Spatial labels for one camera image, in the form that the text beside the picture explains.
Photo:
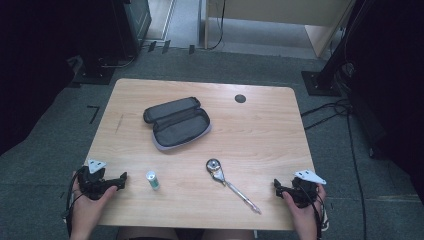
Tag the silver ratchet wrench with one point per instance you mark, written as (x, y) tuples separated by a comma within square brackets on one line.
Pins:
[(218, 175)]

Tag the short black floor tape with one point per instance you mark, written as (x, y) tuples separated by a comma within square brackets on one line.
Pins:
[(151, 46), (191, 49)]

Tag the black metal stand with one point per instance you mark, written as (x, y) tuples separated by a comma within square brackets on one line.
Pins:
[(328, 66)]

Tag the person's legs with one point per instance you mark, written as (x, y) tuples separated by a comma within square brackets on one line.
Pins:
[(146, 234)]

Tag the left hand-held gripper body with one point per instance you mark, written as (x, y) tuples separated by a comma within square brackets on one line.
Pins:
[(91, 183)]

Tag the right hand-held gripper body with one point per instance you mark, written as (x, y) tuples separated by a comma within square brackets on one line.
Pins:
[(305, 195)]

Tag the black round table grommet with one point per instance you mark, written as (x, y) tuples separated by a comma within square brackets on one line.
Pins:
[(240, 98)]

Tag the dark curtain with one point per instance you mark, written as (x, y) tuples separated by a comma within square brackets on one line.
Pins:
[(393, 83), (30, 66)]

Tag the black zippered pencil case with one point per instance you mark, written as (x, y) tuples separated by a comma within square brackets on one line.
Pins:
[(180, 128)]

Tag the person's left hand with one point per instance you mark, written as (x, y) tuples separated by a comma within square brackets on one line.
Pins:
[(86, 210)]

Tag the person's right hand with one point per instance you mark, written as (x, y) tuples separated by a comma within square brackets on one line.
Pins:
[(308, 216)]

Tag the black cabinet with base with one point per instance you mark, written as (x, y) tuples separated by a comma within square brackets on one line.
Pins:
[(113, 30)]

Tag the small green white cylinder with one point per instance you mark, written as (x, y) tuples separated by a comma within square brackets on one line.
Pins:
[(152, 180)]

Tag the light wooden furniture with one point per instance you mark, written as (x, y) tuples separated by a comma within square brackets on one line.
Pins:
[(286, 11)]

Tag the black angled floor tape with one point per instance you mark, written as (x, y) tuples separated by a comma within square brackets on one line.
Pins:
[(95, 111)]

